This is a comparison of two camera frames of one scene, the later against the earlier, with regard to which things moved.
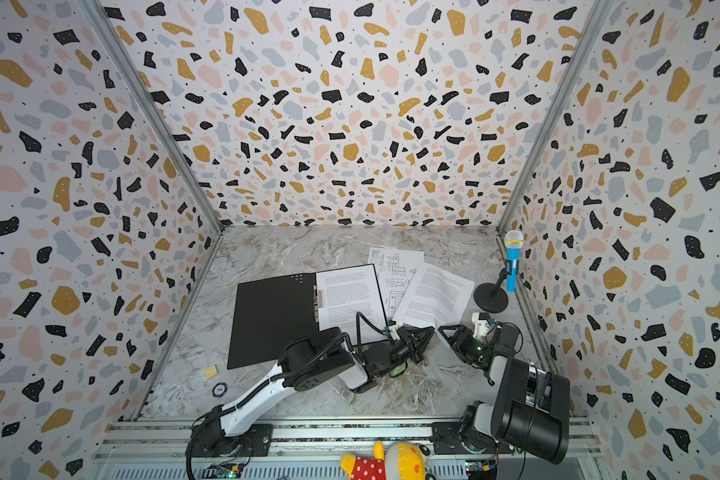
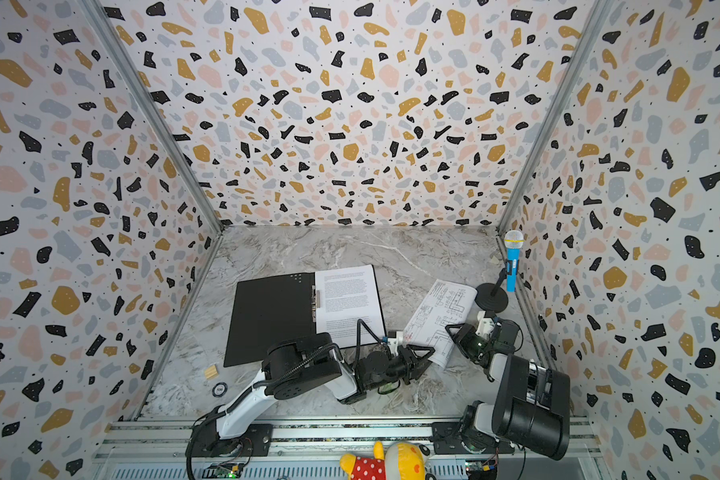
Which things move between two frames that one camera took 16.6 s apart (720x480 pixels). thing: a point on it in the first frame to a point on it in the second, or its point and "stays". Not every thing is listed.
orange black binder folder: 268,314 stays
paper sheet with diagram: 395,270 to 447,304
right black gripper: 462,336 stays
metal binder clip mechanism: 315,303 stays
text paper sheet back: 434,298 to 347,295
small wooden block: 211,371 stays
